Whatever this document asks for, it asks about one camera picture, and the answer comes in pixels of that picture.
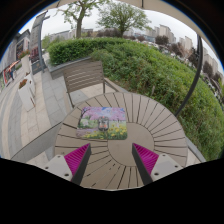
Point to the flower print mouse pad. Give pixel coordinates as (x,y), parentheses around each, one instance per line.
(116,128)

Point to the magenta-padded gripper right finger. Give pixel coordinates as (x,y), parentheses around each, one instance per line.
(146,159)

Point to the thin-crowned tree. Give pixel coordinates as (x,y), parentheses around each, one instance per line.
(79,20)

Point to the slatted brown chair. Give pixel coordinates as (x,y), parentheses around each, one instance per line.
(83,76)

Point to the distant apartment buildings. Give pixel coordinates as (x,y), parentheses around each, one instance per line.
(165,31)

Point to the dark curved umbrella pole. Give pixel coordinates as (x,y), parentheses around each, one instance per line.
(196,73)

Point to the white planter box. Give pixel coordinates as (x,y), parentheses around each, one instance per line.
(26,96)

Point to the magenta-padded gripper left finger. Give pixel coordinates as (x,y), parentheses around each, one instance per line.
(76,159)

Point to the green hedge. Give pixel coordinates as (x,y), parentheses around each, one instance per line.
(150,73)

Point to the round-crowned tree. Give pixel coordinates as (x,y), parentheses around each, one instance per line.
(123,16)

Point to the tall grey sign pillar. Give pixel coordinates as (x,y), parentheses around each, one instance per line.
(36,43)

